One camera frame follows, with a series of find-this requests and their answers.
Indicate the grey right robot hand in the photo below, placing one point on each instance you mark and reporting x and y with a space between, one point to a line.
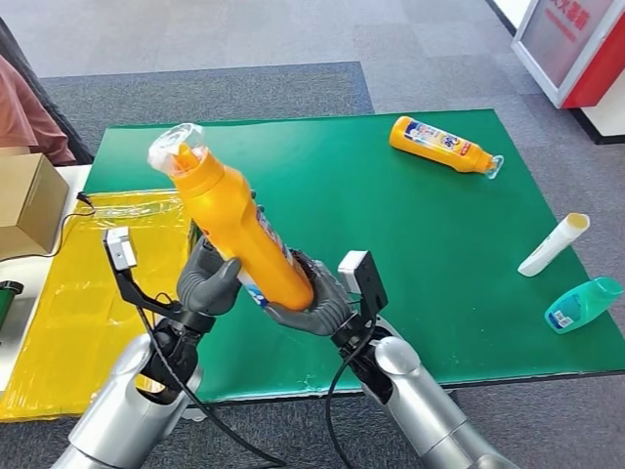
327 307

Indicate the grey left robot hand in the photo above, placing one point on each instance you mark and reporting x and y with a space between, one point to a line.
207 288

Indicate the yellow labelled plastic bottle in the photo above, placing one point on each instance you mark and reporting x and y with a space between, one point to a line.
434 145
229 220

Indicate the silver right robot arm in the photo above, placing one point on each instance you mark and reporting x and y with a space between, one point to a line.
420 408

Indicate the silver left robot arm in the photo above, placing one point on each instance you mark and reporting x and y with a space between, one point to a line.
122 414

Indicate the white tube bottle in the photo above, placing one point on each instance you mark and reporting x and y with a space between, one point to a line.
552 245

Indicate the teal plastic bottle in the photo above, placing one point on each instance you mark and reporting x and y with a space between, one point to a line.
581 304

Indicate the green table mat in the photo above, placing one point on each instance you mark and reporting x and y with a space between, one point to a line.
430 272

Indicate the yellow film wrapped box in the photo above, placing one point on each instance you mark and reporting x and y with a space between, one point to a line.
73 324

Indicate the brown cardboard box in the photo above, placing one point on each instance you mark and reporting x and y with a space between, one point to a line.
29 200

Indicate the dark green cylinder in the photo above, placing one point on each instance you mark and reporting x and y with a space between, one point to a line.
7 301

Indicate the seated person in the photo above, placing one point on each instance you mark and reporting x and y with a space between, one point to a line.
22 123

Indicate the red and white sign stand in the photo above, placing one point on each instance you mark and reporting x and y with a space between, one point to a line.
571 45

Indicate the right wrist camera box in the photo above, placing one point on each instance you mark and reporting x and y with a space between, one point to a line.
366 281

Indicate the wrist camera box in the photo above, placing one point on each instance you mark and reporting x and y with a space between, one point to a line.
121 249
366 281

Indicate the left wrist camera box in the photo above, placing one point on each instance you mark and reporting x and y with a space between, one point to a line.
121 249

